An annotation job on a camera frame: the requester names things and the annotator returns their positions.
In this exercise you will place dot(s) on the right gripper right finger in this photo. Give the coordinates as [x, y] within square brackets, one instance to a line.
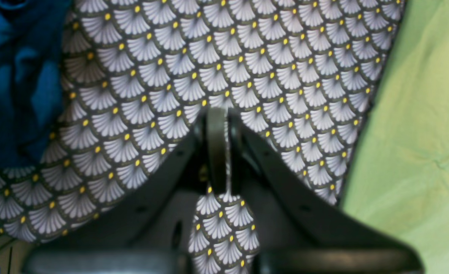
[299, 232]

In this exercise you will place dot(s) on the blue T-shirt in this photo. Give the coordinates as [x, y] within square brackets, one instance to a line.
[30, 89]

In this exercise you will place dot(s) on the green cloth beside table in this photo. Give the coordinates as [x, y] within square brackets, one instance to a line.
[399, 179]

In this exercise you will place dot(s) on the fan-patterned table cloth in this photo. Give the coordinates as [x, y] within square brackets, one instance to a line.
[135, 75]

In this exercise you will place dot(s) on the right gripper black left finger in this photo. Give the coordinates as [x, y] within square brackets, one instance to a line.
[148, 232]

